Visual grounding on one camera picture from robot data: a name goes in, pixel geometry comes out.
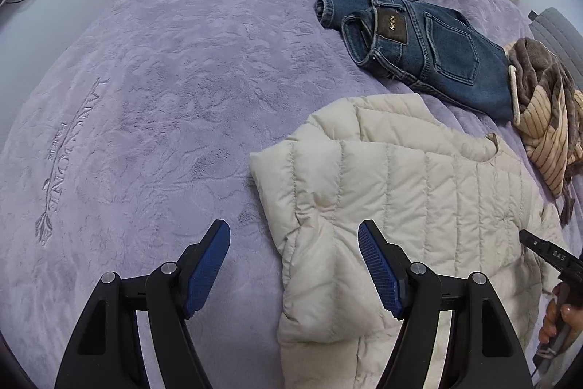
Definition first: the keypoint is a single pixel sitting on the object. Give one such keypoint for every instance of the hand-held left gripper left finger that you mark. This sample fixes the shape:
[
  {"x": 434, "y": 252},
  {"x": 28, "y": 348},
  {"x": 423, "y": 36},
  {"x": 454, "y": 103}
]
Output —
[{"x": 207, "y": 266}]

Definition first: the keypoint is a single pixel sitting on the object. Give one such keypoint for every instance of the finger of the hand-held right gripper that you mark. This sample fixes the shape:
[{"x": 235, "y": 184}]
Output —
[{"x": 535, "y": 244}]

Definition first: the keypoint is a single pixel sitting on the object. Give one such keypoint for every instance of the brown striped garment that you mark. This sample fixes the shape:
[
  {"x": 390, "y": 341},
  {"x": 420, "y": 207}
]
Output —
[{"x": 546, "y": 111}]

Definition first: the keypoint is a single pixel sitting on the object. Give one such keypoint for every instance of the purple embossed blanket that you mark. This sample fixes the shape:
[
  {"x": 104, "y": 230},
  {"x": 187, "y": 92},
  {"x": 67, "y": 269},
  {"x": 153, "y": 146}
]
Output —
[{"x": 150, "y": 106}]

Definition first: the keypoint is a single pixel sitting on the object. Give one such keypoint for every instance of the cream puffer jacket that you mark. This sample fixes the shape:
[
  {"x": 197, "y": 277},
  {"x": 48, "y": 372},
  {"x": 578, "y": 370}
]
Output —
[{"x": 401, "y": 188}]

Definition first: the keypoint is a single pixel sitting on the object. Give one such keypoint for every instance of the blue denim jeans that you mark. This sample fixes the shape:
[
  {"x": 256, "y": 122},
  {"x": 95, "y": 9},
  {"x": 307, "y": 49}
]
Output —
[{"x": 428, "y": 47}]

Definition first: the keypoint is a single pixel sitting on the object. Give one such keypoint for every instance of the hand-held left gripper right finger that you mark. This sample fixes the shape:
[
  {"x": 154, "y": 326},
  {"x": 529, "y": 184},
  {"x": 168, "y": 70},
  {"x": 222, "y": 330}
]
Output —
[{"x": 380, "y": 266}]

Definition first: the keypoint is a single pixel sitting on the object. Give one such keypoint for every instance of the person's right hand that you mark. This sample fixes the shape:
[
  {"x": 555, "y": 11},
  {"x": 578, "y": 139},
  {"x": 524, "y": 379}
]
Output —
[{"x": 553, "y": 316}]

